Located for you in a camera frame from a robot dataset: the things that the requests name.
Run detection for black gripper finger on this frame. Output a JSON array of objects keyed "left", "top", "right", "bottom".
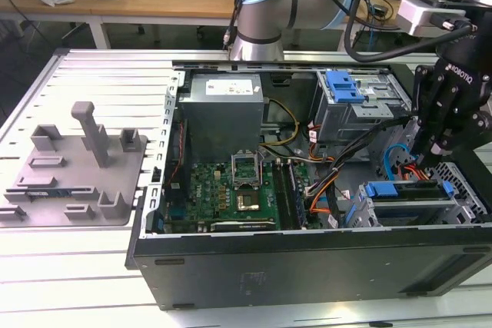
[
  {"left": 410, "top": 64, "right": 440, "bottom": 168},
  {"left": 421, "top": 110, "right": 488, "bottom": 168}
]

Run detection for hard disk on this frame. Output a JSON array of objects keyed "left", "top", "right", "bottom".
[{"left": 344, "top": 180, "right": 454, "bottom": 229}]

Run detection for grey metal disk bay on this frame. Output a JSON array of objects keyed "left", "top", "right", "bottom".
[{"left": 337, "top": 179, "right": 487, "bottom": 229}]

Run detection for blue plastic drive latch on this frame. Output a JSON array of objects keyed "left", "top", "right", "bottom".
[{"left": 324, "top": 69, "right": 366, "bottom": 104}]

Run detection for grey metal drive cage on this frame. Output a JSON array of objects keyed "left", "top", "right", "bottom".
[{"left": 309, "top": 68, "right": 418, "bottom": 144}]

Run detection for black RAM stick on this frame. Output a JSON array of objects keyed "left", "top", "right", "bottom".
[{"left": 287, "top": 161, "right": 311, "bottom": 229}]

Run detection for metal socket cover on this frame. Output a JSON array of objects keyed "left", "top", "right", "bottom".
[{"left": 229, "top": 150, "right": 263, "bottom": 190}]

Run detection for grey power supply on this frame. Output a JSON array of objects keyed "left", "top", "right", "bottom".
[{"left": 177, "top": 73, "right": 267, "bottom": 153}]

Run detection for black PC case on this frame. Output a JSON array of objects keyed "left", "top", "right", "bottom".
[{"left": 125, "top": 52, "right": 492, "bottom": 312}]

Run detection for CPU socket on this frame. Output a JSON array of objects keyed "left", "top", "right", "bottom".
[{"left": 234, "top": 188, "right": 262, "bottom": 214}]

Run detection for black graphics card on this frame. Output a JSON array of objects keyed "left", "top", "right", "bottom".
[{"left": 199, "top": 219, "right": 278, "bottom": 234}]

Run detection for green motherboard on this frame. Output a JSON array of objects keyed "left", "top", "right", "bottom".
[{"left": 163, "top": 158, "right": 320, "bottom": 234}]

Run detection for grey parts rack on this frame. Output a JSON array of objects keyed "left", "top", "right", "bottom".
[{"left": 0, "top": 100, "right": 150, "bottom": 230}]

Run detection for RAM stick with blue label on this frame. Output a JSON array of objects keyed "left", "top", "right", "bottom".
[{"left": 25, "top": 188, "right": 72, "bottom": 199}]

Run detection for red orange power wire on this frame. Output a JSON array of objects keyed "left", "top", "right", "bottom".
[{"left": 397, "top": 164, "right": 432, "bottom": 182}]

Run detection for blue data wire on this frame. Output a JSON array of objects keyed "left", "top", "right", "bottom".
[{"left": 383, "top": 144, "right": 411, "bottom": 182}]

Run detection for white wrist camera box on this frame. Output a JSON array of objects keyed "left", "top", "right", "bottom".
[{"left": 396, "top": 0, "right": 438, "bottom": 36}]

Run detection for black cable bundle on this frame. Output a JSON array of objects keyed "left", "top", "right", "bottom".
[{"left": 305, "top": 116, "right": 408, "bottom": 229}]

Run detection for wooden desk white frame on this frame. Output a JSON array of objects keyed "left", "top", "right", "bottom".
[
  {"left": 0, "top": 0, "right": 239, "bottom": 51},
  {"left": 345, "top": 0, "right": 492, "bottom": 52}
]

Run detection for black camera cable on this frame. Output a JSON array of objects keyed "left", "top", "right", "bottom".
[{"left": 343, "top": 0, "right": 477, "bottom": 64}]

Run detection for yellow black power wires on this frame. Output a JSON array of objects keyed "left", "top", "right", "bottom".
[{"left": 260, "top": 98, "right": 301, "bottom": 149}]

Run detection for orange data wire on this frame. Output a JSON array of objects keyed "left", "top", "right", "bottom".
[{"left": 309, "top": 168, "right": 347, "bottom": 214}]

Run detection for black cable silver connector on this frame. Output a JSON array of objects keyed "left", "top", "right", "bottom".
[{"left": 221, "top": 0, "right": 257, "bottom": 51}]

